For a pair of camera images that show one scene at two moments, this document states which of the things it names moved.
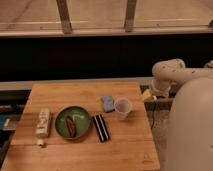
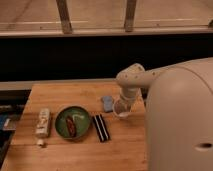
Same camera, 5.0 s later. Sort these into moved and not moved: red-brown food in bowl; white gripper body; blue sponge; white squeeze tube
Moved: white gripper body
Not moved: blue sponge; white squeeze tube; red-brown food in bowl
